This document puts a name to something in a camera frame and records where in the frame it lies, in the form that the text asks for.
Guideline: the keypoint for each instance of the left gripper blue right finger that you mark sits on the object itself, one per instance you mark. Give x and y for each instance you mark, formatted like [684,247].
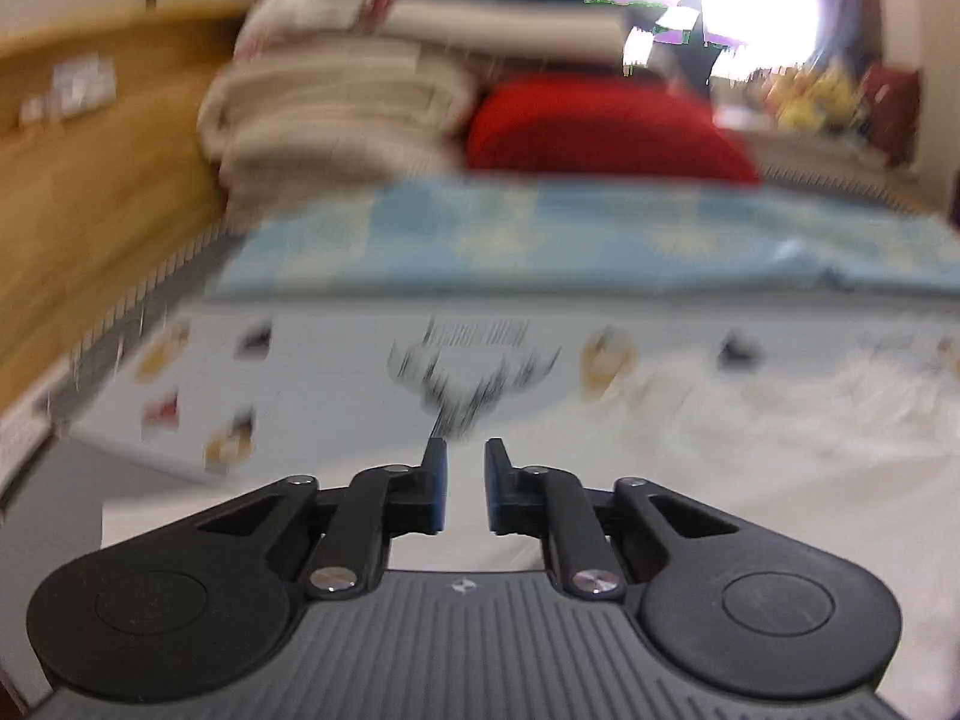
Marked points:
[571,522]

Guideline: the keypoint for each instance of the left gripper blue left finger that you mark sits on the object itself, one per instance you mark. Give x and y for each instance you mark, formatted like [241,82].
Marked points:
[361,521]

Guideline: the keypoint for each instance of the white long sleeve shirt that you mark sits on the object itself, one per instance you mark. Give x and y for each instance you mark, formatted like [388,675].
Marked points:
[861,462]

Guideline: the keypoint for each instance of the grey deer print bed sheet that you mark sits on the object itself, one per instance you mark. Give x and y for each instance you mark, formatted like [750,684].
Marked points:
[229,394]

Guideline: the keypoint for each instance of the light blue folded sheet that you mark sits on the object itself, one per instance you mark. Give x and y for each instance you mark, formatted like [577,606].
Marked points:
[487,236]

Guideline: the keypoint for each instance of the red folded blanket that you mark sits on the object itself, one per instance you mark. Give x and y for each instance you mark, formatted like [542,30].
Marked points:
[573,124]

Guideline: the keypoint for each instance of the cream folded blanket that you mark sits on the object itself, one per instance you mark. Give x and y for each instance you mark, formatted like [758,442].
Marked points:
[347,113]

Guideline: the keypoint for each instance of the wooden bed headboard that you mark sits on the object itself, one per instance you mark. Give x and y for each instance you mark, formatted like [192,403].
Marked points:
[92,206]

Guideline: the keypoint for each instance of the yellow plush toy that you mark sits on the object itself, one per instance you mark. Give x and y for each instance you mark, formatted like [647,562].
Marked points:
[803,100]

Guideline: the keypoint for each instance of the white folded quilt dark trim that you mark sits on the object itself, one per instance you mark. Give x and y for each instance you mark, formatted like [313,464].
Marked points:
[561,32]

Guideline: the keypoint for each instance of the tissue pack on headboard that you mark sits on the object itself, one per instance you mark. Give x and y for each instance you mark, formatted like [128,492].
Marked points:
[81,85]

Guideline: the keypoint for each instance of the red cushion on windowsill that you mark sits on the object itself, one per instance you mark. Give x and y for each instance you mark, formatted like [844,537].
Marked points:
[892,96]

